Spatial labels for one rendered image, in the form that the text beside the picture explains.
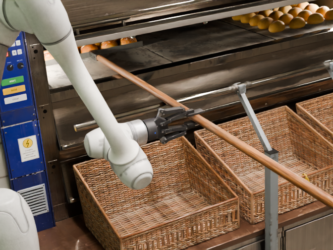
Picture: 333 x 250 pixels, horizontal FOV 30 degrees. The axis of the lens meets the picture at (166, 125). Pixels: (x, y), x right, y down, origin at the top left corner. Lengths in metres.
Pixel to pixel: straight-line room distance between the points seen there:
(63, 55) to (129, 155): 0.37
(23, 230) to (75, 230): 1.14
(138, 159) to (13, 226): 0.48
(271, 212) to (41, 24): 1.33
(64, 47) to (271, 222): 1.26
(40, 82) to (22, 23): 0.88
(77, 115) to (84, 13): 0.45
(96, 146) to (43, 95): 0.65
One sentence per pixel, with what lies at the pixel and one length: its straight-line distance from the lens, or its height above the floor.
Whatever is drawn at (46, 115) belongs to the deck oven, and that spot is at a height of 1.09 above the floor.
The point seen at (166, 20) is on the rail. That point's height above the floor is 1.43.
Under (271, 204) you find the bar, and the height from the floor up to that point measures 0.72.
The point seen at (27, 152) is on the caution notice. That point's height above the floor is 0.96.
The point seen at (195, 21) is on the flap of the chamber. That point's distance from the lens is 2.66.
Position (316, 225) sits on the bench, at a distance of 2.91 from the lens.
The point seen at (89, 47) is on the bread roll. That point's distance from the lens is 3.08.
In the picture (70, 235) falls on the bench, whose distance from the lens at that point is 2.76.
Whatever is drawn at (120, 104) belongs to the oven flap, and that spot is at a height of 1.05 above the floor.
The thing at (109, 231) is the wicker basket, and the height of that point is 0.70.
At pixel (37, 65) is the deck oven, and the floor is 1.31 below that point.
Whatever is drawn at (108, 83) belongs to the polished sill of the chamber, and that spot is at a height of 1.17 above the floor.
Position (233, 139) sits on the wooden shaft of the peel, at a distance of 2.02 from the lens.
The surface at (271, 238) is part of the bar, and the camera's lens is 2.68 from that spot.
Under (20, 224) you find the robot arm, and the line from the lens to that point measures 1.66.
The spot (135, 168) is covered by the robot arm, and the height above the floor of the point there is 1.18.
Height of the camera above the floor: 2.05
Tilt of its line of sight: 23 degrees down
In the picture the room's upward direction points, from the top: 4 degrees counter-clockwise
